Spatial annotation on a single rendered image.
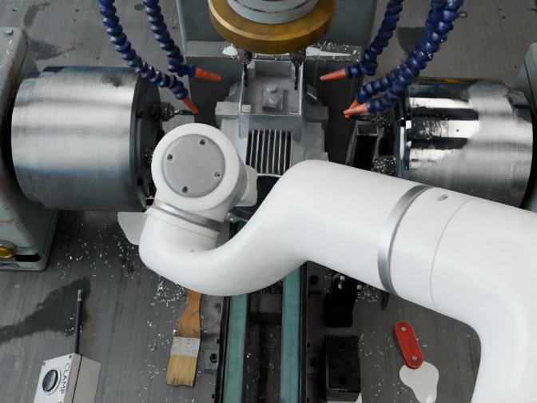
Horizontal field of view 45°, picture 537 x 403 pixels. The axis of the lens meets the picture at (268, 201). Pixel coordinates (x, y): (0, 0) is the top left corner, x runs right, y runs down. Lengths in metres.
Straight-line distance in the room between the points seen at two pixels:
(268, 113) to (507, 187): 0.39
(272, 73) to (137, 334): 0.53
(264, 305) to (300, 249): 0.64
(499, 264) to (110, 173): 0.73
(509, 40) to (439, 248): 1.32
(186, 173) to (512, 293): 0.32
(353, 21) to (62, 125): 0.54
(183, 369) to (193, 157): 0.64
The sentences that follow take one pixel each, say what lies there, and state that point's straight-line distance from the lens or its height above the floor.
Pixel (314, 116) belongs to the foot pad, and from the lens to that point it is 1.13.
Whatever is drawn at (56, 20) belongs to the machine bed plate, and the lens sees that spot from 1.78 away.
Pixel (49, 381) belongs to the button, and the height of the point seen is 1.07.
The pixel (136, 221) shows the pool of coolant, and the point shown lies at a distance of 1.35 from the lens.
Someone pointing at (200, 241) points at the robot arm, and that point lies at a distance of 0.65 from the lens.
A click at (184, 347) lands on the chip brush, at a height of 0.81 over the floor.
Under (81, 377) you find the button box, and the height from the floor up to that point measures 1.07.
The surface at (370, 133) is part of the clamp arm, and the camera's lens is 0.89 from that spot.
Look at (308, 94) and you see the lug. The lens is 1.14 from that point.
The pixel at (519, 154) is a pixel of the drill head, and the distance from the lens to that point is 1.08.
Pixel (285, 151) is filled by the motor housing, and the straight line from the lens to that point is 1.04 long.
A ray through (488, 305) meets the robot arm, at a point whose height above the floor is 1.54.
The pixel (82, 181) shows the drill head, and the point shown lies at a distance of 1.07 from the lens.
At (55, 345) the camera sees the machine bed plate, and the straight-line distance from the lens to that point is 1.27.
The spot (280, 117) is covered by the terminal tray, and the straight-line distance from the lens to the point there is 1.04.
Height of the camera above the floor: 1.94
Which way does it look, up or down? 58 degrees down
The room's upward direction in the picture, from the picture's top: straight up
